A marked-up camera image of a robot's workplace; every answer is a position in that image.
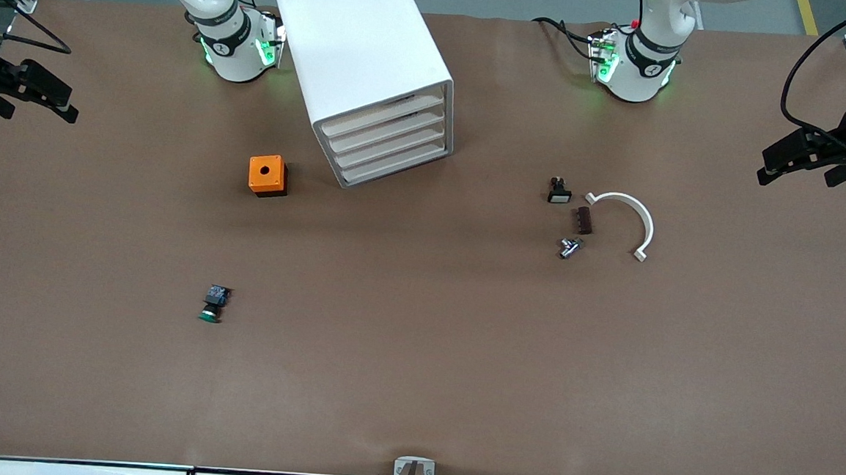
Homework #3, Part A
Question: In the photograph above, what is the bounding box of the green push button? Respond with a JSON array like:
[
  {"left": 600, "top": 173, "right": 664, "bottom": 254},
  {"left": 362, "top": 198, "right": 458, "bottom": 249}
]
[{"left": 197, "top": 284, "right": 232, "bottom": 325}]

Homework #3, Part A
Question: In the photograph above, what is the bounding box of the white plastic drawer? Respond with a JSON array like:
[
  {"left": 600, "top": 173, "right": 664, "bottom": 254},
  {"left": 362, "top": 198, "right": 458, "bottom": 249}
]
[
  {"left": 323, "top": 94, "right": 452, "bottom": 163},
  {"left": 336, "top": 128, "right": 453, "bottom": 194},
  {"left": 329, "top": 111, "right": 453, "bottom": 179},
  {"left": 317, "top": 77, "right": 452, "bottom": 147}
]

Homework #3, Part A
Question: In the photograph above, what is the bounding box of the white drawer cabinet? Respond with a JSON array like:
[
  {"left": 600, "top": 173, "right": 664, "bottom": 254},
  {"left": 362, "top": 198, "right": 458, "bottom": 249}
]
[{"left": 265, "top": 0, "right": 462, "bottom": 196}]

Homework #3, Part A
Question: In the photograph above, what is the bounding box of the orange box with hole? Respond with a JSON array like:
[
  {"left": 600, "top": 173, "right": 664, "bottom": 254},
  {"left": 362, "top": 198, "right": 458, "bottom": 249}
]
[{"left": 247, "top": 153, "right": 290, "bottom": 200}]

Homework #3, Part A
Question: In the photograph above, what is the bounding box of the brown table mat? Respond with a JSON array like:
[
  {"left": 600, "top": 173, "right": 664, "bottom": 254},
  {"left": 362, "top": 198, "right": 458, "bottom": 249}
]
[{"left": 0, "top": 0, "right": 846, "bottom": 475}]

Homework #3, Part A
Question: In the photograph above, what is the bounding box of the black left camera cable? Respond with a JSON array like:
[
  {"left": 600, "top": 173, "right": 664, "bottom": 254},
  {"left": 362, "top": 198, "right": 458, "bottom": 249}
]
[{"left": 778, "top": 0, "right": 846, "bottom": 139}]

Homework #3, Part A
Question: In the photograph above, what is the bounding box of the white curved bracket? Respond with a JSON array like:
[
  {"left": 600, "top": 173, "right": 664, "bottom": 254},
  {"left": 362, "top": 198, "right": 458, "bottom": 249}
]
[{"left": 581, "top": 191, "right": 656, "bottom": 263}]

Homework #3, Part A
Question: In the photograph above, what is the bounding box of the black white switch module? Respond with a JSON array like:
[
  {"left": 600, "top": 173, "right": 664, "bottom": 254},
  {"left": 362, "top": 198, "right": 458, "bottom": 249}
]
[{"left": 546, "top": 175, "right": 574, "bottom": 205}]

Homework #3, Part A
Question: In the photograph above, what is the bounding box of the black base cable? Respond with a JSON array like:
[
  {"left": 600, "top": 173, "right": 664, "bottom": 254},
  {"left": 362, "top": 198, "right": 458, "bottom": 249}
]
[{"left": 529, "top": 15, "right": 603, "bottom": 62}]

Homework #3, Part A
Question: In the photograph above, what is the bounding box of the grey metal mount bracket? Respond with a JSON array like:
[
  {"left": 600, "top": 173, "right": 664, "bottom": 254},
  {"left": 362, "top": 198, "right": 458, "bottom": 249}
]
[{"left": 392, "top": 456, "right": 437, "bottom": 475}]

